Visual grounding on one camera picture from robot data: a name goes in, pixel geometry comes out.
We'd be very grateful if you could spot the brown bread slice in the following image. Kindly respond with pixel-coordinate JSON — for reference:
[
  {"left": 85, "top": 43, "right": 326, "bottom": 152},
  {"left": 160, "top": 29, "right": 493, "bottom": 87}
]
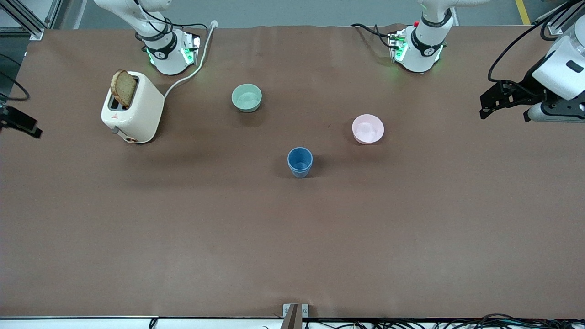
[{"left": 111, "top": 69, "right": 138, "bottom": 108}]

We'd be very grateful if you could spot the interface box with green lights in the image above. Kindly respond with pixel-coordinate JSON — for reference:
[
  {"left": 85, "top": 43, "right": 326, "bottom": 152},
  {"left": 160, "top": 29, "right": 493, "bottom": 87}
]
[
  {"left": 388, "top": 30, "right": 408, "bottom": 63},
  {"left": 181, "top": 34, "right": 202, "bottom": 65}
]

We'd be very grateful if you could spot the cream white toaster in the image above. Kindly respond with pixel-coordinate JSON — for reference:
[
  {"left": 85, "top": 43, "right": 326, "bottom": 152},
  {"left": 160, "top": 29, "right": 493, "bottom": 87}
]
[{"left": 101, "top": 71, "right": 165, "bottom": 144}]

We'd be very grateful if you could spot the pink bowl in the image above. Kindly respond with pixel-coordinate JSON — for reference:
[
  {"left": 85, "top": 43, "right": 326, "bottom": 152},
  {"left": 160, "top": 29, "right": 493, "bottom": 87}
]
[{"left": 352, "top": 114, "right": 385, "bottom": 145}]

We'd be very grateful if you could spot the green bowl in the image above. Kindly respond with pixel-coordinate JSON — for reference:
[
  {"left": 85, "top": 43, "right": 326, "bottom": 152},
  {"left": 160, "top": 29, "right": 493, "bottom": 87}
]
[{"left": 231, "top": 83, "right": 263, "bottom": 113}]

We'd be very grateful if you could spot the brown table cover sheet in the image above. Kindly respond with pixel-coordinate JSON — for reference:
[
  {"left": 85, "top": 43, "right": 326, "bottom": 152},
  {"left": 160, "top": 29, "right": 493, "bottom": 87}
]
[{"left": 0, "top": 25, "right": 585, "bottom": 319}]

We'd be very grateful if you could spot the aluminium frame profile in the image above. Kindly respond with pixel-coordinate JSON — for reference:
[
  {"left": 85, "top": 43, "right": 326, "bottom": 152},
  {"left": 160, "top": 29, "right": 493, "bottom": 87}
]
[
  {"left": 546, "top": 0, "right": 580, "bottom": 35},
  {"left": 0, "top": 0, "right": 62, "bottom": 41}
]

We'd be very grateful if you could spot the white toaster power cable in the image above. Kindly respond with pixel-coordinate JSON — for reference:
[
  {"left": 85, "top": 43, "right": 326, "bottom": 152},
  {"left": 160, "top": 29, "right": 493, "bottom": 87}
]
[{"left": 163, "top": 21, "right": 218, "bottom": 99}]

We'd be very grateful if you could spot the black cable tangle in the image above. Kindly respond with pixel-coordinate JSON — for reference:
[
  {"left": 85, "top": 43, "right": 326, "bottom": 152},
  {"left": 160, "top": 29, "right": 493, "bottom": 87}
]
[{"left": 302, "top": 313, "right": 585, "bottom": 329}]

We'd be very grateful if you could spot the metal mounting bracket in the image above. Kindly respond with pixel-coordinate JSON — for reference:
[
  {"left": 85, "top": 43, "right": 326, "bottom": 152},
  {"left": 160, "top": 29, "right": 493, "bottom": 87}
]
[{"left": 283, "top": 303, "right": 309, "bottom": 329}]

